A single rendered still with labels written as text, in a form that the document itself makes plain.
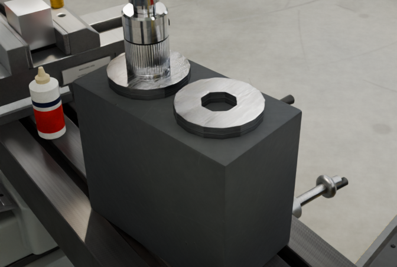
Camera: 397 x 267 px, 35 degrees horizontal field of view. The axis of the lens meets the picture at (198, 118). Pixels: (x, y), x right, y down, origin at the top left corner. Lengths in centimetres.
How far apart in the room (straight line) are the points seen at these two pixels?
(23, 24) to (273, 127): 49
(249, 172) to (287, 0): 301
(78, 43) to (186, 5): 254
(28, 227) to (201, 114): 44
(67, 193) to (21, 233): 19
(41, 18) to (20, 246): 35
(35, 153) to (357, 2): 289
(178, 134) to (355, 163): 181
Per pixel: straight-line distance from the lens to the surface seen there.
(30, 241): 99
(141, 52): 64
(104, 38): 102
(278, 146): 62
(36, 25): 98
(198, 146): 57
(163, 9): 64
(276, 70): 288
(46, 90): 88
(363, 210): 218
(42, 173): 86
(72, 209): 80
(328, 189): 146
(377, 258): 121
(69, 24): 99
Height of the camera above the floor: 145
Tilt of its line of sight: 35 degrees down
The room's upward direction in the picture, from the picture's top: 1 degrees counter-clockwise
